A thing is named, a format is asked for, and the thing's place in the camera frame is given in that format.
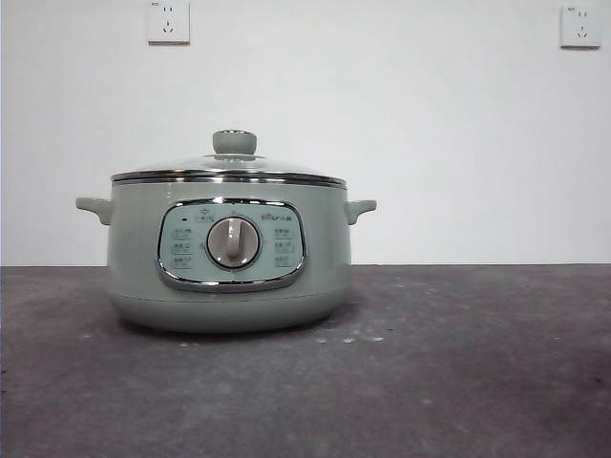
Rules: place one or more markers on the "glass lid with green knob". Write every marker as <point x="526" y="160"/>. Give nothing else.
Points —
<point x="229" y="164"/>

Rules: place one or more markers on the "pale green electric pot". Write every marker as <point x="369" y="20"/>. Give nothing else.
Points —
<point x="143" y="248"/>

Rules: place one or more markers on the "white wall socket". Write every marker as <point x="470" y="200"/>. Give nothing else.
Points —
<point x="168" y="24"/>
<point x="580" y="26"/>

